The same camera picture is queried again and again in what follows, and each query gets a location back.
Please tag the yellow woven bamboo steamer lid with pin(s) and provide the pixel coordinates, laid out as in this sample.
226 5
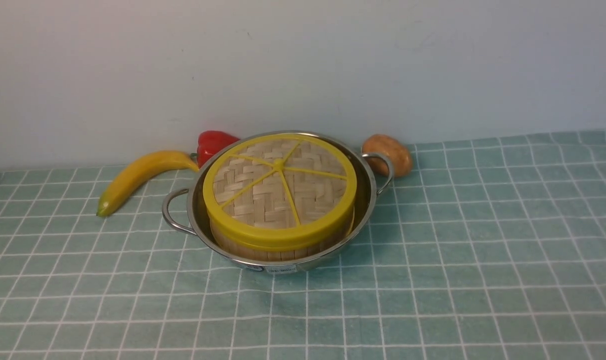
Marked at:
279 172

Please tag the yellow rimmed bamboo steamer basket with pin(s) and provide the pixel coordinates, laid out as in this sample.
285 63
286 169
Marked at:
291 235

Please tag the stainless steel pot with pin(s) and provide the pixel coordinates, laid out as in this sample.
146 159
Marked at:
184 209

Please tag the brown potato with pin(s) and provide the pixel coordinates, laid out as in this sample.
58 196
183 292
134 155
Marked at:
396 152

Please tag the red bell pepper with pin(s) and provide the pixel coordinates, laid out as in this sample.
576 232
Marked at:
212 142

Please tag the yellow banana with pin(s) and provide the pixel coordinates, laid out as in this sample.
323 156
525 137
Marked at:
139 172

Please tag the green checkered tablecloth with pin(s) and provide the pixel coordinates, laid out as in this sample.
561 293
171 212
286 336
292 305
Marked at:
490 249

